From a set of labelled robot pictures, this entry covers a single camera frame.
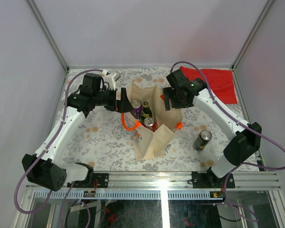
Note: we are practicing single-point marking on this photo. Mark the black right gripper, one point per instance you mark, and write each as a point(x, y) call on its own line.
point(168, 93)

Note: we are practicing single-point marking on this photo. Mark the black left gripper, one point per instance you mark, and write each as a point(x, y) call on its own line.
point(123, 105)

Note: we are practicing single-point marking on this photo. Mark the green glass bottle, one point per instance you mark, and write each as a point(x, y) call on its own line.
point(145, 112)

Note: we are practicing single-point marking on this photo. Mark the red cola can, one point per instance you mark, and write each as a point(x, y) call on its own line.
point(150, 123)

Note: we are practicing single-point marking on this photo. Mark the purple soda can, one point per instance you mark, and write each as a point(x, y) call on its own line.
point(137, 108)

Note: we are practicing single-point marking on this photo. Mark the black energy drink can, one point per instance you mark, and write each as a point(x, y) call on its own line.
point(202, 140)

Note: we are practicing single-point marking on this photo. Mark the beige canvas bag orange handles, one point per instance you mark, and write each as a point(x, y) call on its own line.
point(150, 141)

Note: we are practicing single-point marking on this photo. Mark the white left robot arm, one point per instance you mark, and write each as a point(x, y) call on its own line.
point(45, 167)

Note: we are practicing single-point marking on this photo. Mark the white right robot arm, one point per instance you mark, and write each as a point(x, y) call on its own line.
point(244, 138)

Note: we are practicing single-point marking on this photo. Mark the red cloth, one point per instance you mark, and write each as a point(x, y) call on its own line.
point(221, 84)

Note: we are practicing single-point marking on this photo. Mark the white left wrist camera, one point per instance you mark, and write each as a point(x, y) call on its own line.
point(110, 79)

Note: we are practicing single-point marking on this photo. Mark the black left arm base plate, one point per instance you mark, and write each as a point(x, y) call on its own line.
point(98, 180)

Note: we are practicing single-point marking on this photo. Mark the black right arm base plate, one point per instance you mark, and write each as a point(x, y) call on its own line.
point(204, 180)

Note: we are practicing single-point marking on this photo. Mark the aluminium front rail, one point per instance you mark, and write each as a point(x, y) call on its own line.
point(136, 180)

